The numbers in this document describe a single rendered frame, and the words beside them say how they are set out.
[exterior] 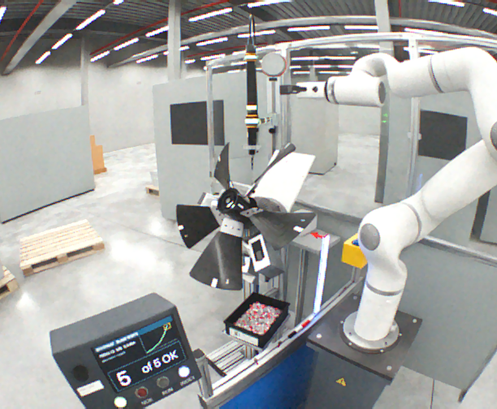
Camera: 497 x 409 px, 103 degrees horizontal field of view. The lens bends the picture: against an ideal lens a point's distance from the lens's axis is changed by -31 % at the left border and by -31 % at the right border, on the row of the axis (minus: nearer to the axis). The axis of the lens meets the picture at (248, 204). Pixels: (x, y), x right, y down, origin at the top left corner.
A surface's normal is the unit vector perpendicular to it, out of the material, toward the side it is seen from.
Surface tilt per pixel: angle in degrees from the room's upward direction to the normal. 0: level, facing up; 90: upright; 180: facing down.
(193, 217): 83
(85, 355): 75
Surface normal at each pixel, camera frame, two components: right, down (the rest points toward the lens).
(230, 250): 0.17, -0.37
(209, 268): -0.07, -0.34
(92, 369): 0.65, -0.03
